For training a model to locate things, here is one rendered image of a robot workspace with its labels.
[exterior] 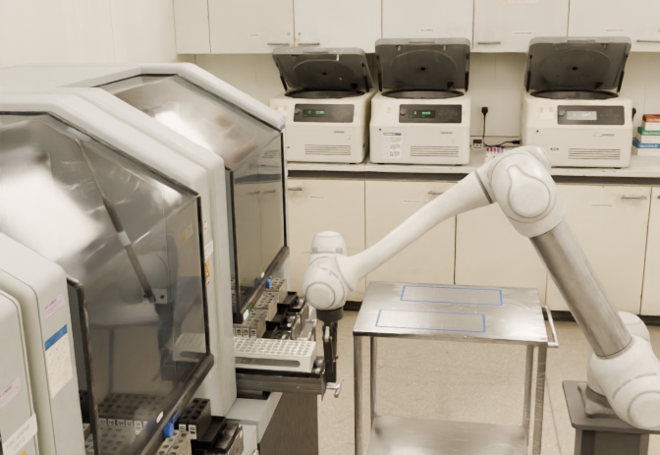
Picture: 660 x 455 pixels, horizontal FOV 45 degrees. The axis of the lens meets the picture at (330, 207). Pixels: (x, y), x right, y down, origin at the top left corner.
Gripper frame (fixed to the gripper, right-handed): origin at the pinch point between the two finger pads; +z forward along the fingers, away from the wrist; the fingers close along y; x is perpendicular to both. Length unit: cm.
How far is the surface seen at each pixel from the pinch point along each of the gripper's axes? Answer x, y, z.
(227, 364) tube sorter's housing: -25.8, 15.6, -8.1
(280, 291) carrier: -24.4, -41.8, -7.1
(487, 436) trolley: 47, -57, 52
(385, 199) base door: -8, -229, 9
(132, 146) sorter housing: -40, 32, -71
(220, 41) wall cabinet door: -109, -258, -77
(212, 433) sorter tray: -22.3, 40.7, -2.1
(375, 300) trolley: 7, -50, -2
